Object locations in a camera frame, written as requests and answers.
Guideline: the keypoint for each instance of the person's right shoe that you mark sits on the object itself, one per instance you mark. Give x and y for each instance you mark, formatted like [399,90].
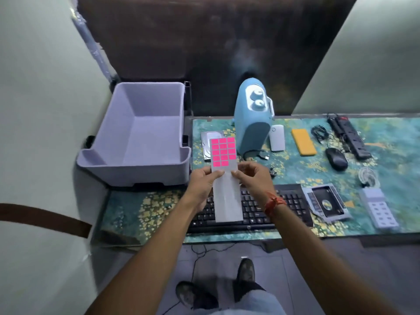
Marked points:
[246,271]

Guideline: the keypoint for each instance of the light blue trousers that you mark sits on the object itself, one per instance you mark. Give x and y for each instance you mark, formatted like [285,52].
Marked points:
[242,300]

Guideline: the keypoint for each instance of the person's right thumb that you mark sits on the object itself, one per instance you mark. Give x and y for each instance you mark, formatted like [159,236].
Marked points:
[237,175]

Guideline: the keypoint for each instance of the person's left hand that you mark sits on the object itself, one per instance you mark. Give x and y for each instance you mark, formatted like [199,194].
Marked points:
[198,188]

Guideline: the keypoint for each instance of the person's left thumb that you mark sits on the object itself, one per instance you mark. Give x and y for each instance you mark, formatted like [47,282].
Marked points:
[218,175]

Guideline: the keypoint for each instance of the light blue radio speaker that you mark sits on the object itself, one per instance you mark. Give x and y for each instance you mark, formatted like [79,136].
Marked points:
[252,127]

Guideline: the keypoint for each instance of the person's shoe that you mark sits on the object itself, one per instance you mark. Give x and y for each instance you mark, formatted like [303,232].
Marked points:
[188,293]
[246,271]

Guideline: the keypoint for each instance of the person's right forearm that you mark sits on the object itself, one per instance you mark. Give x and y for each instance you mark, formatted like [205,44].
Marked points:
[315,255]

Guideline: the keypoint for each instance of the black keyboard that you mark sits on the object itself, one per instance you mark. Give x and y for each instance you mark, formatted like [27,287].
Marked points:
[256,214]

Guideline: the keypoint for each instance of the red thread wristband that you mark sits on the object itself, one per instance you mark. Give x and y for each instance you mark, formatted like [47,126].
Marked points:
[273,204]

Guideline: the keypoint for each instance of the bagged silver drive caddy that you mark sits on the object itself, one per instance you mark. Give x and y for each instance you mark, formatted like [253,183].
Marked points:
[326,203]

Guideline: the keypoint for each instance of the person's left forearm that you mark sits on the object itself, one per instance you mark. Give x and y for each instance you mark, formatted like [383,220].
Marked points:
[154,259]

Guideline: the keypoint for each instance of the plastic wrapped edge strip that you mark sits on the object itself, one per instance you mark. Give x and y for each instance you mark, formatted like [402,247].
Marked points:
[93,45]

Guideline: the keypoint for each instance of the yellow power bank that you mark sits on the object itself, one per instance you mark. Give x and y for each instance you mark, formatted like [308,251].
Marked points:
[304,142]

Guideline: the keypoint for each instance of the black computer mouse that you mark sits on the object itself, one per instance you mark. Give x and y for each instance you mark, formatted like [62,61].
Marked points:
[336,159]

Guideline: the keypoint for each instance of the white sheet of pink stickers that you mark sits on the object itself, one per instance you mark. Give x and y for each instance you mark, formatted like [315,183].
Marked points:
[227,200]

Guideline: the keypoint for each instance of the black power strip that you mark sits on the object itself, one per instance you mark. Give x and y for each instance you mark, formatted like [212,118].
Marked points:
[352,139]

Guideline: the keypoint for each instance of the lavender plastic bin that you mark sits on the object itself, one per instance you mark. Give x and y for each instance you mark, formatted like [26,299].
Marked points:
[144,134]

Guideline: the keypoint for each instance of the small black plug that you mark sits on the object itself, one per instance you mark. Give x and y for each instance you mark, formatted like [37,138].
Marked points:
[274,173]

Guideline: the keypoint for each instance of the white power bank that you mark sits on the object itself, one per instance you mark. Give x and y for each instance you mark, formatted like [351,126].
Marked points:
[277,138]

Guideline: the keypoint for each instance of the teal patterned table mat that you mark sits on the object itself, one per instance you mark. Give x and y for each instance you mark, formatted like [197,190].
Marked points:
[387,180]

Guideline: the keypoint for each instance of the silver hard disk drive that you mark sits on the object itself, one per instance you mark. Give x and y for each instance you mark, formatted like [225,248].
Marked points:
[205,144]

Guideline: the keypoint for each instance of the person's right hand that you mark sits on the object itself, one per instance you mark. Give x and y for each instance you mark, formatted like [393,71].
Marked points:
[257,183]

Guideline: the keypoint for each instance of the person's left shoe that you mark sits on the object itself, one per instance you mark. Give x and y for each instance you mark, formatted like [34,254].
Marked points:
[188,293]

